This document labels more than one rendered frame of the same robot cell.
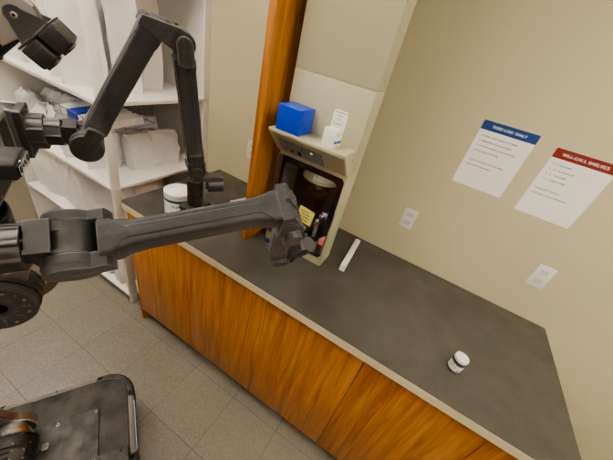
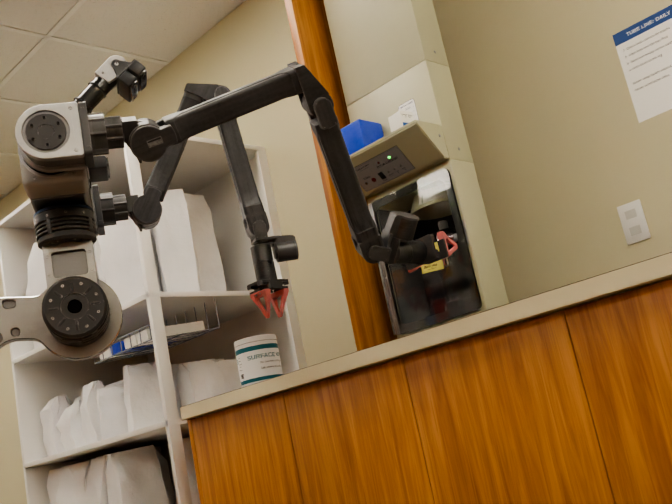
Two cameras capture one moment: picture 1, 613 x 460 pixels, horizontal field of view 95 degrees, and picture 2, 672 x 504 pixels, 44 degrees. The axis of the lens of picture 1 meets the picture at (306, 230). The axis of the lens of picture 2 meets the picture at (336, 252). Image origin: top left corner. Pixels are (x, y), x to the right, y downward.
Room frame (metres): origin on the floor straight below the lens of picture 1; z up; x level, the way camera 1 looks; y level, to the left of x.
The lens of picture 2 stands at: (-1.10, -0.58, 0.71)
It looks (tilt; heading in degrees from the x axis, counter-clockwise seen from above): 13 degrees up; 22
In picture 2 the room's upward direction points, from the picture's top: 12 degrees counter-clockwise
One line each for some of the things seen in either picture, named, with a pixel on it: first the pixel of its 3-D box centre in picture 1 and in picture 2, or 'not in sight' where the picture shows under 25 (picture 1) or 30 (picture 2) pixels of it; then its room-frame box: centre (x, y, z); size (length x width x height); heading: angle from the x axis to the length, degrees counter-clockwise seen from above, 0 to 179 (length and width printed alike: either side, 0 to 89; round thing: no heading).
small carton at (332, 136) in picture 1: (332, 137); (402, 124); (1.02, 0.00, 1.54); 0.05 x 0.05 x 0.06; 61
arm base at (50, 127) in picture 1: (43, 130); (111, 208); (0.66, 0.73, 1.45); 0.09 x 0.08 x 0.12; 37
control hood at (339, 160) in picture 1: (309, 151); (389, 161); (1.05, 0.07, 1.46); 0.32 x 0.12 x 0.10; 69
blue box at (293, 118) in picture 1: (296, 118); (361, 141); (1.08, 0.15, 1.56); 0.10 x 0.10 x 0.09; 69
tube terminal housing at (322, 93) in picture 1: (321, 172); (439, 210); (1.22, 0.00, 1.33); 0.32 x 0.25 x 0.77; 69
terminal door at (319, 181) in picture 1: (300, 208); (421, 253); (1.09, 0.05, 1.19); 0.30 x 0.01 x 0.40; 69
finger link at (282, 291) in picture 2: not in sight; (273, 300); (0.91, 0.44, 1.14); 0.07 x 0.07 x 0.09; 69
